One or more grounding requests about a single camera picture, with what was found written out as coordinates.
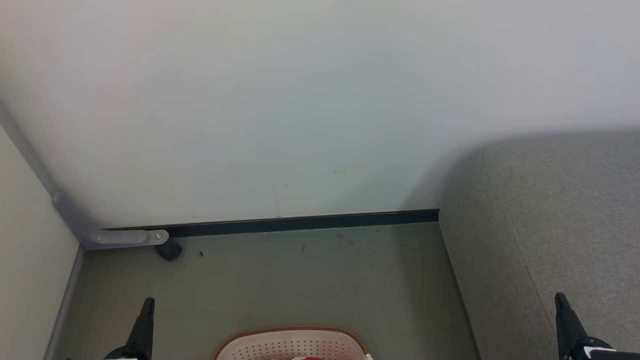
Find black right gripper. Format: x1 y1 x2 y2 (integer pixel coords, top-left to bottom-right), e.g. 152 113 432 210
554 292 640 360

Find black baseboard strip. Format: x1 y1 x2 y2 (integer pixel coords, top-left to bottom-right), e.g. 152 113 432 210
102 208 441 238

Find black caster wheel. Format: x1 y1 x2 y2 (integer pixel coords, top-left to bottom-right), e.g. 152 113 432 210
154 237 183 262

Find grey fabric sofa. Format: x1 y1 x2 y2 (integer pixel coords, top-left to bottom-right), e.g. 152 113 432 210
439 131 640 360

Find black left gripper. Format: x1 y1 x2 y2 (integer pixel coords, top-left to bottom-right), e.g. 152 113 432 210
102 297 156 360

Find grey metal partition foot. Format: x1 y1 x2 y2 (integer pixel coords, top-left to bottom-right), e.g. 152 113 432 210
50 190 170 251

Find grey wall skirting strip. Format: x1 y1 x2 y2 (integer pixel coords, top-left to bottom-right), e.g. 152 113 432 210
42 245 86 360

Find cream perforated laundry basket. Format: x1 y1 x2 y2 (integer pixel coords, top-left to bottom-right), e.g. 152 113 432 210
211 326 373 360

